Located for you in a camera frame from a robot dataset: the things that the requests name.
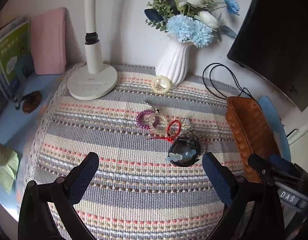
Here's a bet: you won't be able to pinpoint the white ribbed vase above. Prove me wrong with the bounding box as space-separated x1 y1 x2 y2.
155 39 190 87

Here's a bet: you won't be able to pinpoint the cream spiral hair tie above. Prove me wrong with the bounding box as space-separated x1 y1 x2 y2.
151 75 171 90

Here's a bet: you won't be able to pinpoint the clear bead bracelet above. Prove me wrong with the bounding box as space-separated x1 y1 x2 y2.
146 115 169 133

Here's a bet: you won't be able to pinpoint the blue curved board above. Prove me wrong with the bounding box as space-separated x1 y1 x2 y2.
256 96 292 163

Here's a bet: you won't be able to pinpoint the red cord bracelet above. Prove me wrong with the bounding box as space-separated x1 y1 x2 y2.
146 119 182 143

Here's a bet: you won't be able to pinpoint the black hair tie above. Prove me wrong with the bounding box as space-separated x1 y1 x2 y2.
168 136 202 167

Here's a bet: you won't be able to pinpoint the pale green cloth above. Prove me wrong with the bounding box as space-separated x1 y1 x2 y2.
0 140 21 195

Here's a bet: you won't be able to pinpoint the striped woven mat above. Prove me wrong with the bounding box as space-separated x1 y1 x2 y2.
28 62 247 240

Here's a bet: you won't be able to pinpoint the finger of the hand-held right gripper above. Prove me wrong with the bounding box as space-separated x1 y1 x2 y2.
247 153 278 185
269 154 304 178

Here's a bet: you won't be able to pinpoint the white desk lamp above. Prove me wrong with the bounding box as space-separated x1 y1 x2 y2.
67 0 118 100

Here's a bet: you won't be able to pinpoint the dark metal hairpin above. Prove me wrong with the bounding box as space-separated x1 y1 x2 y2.
144 101 161 113

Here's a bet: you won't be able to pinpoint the brown wicker basket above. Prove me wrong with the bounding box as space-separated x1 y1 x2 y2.
225 96 282 183

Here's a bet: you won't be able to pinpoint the pink folded cloth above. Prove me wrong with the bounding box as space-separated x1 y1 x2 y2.
30 7 67 75

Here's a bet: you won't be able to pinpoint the green cover book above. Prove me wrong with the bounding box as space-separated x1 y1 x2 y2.
0 17 36 99

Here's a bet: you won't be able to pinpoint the blue white artificial flowers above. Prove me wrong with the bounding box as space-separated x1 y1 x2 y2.
134 0 241 48

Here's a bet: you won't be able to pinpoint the bead bracelet with charms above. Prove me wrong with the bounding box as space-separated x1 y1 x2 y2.
180 117 194 137

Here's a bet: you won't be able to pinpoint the black television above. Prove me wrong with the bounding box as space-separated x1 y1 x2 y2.
226 0 308 112

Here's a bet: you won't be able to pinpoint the purple spiral hair tie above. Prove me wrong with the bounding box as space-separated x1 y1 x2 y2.
136 110 159 128

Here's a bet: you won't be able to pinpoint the light blue hair clip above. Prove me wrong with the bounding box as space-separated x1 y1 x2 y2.
168 150 197 163

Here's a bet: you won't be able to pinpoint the long black cable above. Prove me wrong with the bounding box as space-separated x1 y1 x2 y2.
202 63 263 110

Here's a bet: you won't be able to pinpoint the brown wooden dish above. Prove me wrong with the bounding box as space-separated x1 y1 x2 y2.
22 91 42 113

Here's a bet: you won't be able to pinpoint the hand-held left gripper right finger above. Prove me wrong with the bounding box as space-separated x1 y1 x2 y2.
202 152 286 240

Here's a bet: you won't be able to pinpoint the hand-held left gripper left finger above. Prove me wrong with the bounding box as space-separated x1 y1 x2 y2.
18 152 100 240

